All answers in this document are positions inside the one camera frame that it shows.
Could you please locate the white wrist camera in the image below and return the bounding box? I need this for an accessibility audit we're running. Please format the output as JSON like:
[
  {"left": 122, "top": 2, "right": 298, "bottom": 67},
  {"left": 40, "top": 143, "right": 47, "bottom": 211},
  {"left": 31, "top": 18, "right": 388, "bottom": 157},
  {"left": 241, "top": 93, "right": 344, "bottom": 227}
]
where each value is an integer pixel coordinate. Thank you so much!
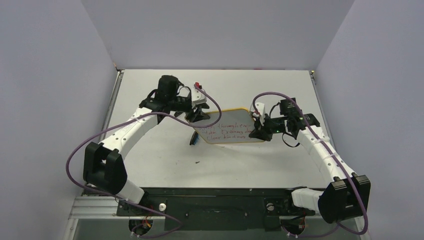
[
  {"left": 250, "top": 102, "right": 266, "bottom": 125},
  {"left": 190, "top": 82, "right": 207, "bottom": 108}
]

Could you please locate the blue whiteboard eraser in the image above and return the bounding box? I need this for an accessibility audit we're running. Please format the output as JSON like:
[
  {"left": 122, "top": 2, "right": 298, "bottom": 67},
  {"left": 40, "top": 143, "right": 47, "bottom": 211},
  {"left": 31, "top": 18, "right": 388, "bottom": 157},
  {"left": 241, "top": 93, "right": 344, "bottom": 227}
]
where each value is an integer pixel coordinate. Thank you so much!
[{"left": 189, "top": 131, "right": 199, "bottom": 146}]

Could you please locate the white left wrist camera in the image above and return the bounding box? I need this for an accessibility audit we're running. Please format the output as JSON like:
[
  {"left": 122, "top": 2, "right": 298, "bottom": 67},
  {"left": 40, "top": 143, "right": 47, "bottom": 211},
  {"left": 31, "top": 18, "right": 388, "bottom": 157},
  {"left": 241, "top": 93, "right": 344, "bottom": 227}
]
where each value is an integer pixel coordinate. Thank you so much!
[{"left": 190, "top": 82, "right": 207, "bottom": 108}]

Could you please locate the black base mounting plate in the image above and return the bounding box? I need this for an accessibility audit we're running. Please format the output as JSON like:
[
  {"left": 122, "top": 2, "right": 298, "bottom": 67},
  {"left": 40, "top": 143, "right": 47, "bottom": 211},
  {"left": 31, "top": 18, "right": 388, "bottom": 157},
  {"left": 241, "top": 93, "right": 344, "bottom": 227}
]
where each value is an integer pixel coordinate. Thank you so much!
[{"left": 116, "top": 187, "right": 315, "bottom": 231}]

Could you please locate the yellow framed whiteboard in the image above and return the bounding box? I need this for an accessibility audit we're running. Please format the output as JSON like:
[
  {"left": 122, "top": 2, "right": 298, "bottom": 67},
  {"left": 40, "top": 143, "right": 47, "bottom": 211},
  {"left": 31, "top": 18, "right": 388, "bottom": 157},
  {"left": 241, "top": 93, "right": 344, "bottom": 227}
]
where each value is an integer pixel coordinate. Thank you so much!
[{"left": 192, "top": 107, "right": 263, "bottom": 144}]

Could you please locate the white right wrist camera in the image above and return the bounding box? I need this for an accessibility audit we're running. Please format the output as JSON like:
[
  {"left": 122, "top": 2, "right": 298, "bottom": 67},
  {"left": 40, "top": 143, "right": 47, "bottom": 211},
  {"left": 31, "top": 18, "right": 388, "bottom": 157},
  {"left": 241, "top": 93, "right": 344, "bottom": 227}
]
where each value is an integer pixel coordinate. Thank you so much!
[{"left": 250, "top": 102, "right": 266, "bottom": 125}]

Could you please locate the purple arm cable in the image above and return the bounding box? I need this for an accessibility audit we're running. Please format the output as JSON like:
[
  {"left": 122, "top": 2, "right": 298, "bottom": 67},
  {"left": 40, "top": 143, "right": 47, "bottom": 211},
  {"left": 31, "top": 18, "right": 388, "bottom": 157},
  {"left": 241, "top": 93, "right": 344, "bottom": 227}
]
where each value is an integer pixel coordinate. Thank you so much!
[
  {"left": 252, "top": 92, "right": 369, "bottom": 236},
  {"left": 65, "top": 86, "right": 223, "bottom": 238}
]

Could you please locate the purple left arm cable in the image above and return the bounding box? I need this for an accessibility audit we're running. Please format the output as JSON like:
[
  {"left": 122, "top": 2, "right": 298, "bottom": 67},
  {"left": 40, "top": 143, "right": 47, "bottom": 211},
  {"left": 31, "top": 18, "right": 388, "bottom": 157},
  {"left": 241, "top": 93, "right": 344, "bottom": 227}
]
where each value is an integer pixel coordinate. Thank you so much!
[{"left": 65, "top": 86, "right": 223, "bottom": 238}]

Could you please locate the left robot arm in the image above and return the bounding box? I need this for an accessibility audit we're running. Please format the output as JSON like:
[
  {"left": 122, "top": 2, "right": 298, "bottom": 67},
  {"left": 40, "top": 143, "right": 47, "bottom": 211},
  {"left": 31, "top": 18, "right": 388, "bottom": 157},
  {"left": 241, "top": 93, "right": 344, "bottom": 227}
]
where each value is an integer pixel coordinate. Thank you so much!
[{"left": 82, "top": 75, "right": 209, "bottom": 215}]

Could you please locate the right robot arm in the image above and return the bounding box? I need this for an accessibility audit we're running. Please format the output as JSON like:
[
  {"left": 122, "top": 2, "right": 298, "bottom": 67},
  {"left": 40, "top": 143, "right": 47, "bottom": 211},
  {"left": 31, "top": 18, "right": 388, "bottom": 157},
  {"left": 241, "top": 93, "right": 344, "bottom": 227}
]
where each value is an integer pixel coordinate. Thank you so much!
[{"left": 249, "top": 98, "right": 371, "bottom": 224}]

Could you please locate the aluminium extrusion rail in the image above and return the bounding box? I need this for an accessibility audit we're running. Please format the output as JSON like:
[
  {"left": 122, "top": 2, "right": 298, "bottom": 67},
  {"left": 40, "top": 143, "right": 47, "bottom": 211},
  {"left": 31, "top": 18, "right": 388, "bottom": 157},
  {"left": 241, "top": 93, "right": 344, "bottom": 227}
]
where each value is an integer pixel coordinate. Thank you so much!
[{"left": 67, "top": 195, "right": 367, "bottom": 221}]

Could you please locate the black wire easel stand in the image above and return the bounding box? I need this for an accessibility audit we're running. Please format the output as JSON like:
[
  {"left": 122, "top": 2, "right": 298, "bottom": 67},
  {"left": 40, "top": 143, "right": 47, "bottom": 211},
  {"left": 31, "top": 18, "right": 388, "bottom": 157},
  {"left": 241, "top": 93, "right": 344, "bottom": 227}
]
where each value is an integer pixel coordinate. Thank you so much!
[{"left": 173, "top": 111, "right": 186, "bottom": 118}]

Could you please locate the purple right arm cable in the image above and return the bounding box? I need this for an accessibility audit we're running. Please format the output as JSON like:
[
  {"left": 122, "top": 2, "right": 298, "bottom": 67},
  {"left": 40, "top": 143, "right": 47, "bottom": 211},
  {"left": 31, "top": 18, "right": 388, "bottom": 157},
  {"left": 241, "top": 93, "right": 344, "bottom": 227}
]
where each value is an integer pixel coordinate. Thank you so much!
[{"left": 252, "top": 92, "right": 369, "bottom": 236}]

